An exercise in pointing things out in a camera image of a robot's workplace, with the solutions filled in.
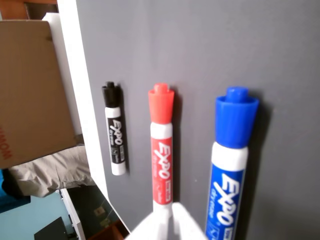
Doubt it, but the black Expo marker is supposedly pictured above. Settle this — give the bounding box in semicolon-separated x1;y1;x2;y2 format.
101;80;130;176

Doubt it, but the grey rectangular mat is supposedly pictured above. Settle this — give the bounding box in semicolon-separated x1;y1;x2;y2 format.
74;0;320;240

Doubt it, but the blue Expo marker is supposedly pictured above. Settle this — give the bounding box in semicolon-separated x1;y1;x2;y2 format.
204;86;261;240

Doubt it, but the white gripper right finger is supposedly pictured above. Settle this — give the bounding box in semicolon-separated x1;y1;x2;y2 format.
172;201;209;240

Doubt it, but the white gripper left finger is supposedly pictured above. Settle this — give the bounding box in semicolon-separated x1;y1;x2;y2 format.
128;211;174;240

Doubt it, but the brown cardboard box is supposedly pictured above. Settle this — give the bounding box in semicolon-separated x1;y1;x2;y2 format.
0;19;78;170

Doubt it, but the red Expo marker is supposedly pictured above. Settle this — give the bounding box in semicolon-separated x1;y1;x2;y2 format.
147;82;176;217

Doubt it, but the beige crumpled cloth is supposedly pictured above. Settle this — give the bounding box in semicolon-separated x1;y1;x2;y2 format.
9;144;96;199

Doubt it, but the black flat box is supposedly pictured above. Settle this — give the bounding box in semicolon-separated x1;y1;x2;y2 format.
33;216;69;240

